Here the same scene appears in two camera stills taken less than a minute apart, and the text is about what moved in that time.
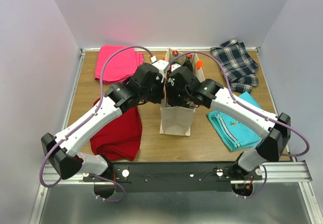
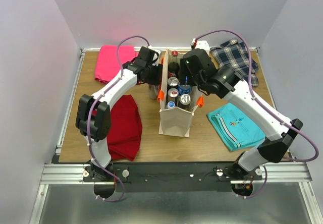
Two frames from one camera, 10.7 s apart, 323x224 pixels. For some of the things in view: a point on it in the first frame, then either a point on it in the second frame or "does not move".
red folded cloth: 120,138 does not move
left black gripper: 161,95 → 156,79
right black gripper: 171,100 → 183,68
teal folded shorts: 234,133 does not move
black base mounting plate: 174,176 does not move
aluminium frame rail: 275,172 does not move
